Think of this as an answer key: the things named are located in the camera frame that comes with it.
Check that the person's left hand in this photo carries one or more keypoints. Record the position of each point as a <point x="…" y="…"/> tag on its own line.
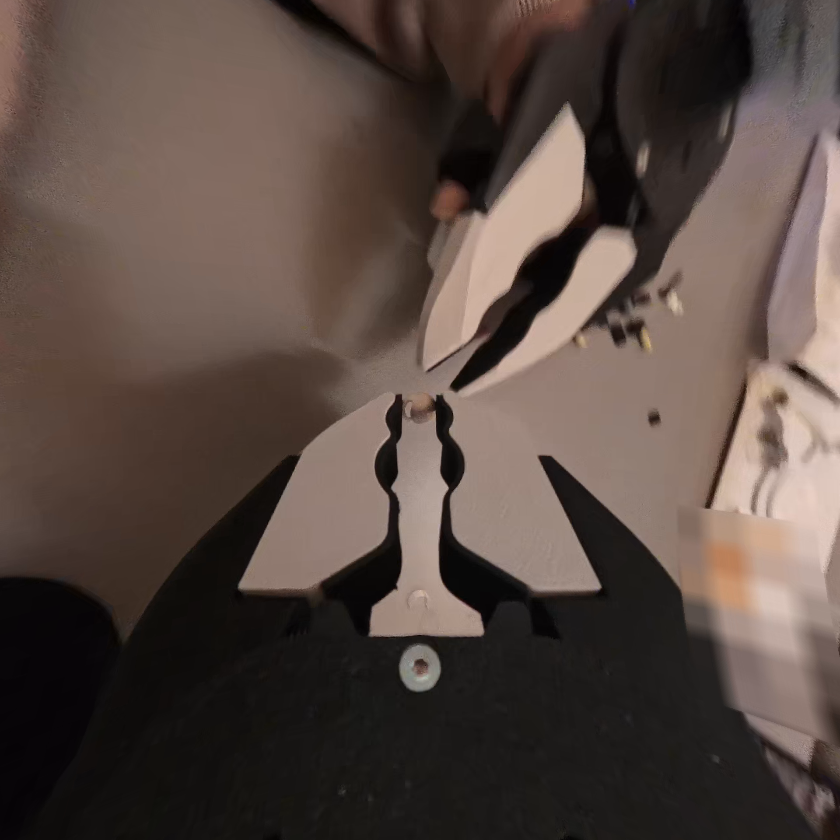
<point x="449" y="202"/>

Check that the white toy helmet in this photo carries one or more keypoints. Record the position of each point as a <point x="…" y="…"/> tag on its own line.
<point x="418" y="405"/>

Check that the black cloth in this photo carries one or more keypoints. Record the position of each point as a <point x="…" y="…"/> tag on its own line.
<point x="46" y="689"/>

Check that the person's left forearm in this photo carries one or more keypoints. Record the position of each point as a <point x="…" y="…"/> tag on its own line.
<point x="426" y="26"/>

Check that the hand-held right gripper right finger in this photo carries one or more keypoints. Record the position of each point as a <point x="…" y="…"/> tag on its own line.
<point x="525" y="525"/>

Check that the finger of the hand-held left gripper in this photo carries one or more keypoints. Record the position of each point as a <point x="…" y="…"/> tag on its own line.
<point x="512" y="229"/>
<point x="584" y="295"/>

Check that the clear bag of black parts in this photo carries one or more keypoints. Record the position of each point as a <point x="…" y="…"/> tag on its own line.
<point x="781" y="446"/>

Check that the printed white paper bag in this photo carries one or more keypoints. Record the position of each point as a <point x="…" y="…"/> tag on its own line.
<point x="800" y="262"/>

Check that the pile of small bricks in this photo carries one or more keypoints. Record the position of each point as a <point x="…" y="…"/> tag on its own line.
<point x="640" y="315"/>

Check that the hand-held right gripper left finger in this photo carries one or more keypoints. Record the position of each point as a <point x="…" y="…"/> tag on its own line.
<point x="315" y="525"/>

